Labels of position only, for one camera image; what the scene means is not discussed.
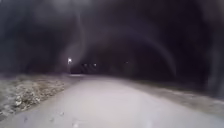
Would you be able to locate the dark wood of trees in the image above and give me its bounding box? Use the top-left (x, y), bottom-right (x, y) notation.
top-left (0, 0), bottom-right (224, 98)

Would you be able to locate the grey paved path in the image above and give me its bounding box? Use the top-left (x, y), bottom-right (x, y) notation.
top-left (0, 75), bottom-right (224, 128)

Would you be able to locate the lit street lamp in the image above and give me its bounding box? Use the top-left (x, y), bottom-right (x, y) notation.
top-left (67, 57), bottom-right (73, 74)

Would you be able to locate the dark grass verge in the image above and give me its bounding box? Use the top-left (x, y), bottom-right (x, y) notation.
top-left (123, 78), bottom-right (224, 118)

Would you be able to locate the leaf-strewn grass verge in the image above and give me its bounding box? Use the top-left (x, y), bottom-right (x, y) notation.
top-left (0, 73), bottom-right (76, 122)

